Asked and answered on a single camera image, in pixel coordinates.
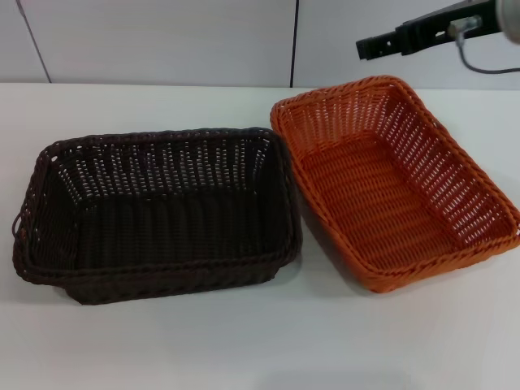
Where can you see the dark brown woven basket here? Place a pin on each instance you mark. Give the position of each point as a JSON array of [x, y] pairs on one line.
[[162, 227]]

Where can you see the orange woven basket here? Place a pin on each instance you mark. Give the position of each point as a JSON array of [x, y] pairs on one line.
[[378, 203]]

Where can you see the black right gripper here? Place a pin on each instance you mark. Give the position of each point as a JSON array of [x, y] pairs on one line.
[[426, 30]]

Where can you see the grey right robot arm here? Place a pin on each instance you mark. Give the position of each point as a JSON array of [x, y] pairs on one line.
[[511, 16]]

